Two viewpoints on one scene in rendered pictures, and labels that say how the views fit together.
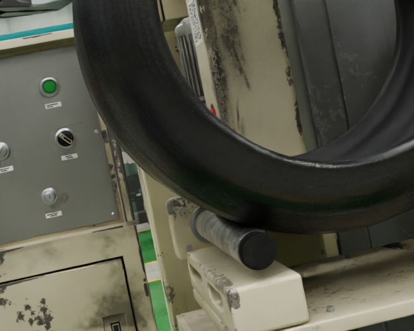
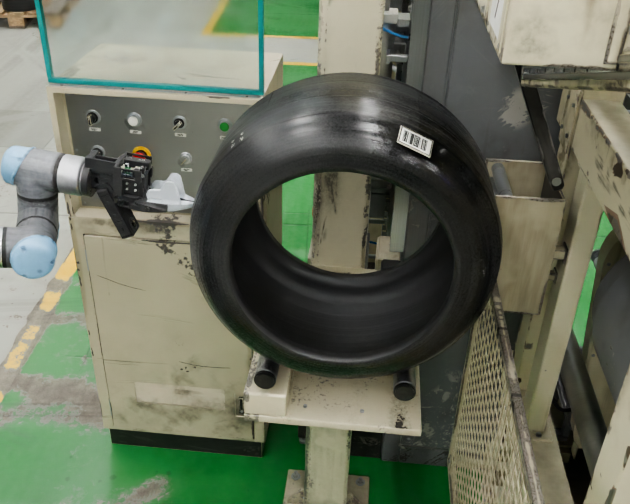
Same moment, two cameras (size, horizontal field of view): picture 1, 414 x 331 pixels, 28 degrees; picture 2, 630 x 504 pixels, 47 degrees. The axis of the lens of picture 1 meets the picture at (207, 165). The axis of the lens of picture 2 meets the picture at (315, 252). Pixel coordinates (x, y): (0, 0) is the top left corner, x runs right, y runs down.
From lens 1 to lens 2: 0.92 m
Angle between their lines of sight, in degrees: 31
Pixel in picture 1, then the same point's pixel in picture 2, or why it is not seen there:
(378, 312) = (325, 423)
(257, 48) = (348, 190)
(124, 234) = not seen: hidden behind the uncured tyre
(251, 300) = (255, 400)
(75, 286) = not seen: hidden behind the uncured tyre
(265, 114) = (342, 230)
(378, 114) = (404, 271)
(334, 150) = (368, 283)
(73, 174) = not seen: hidden behind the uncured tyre
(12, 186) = (189, 180)
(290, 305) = (276, 407)
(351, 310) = (312, 415)
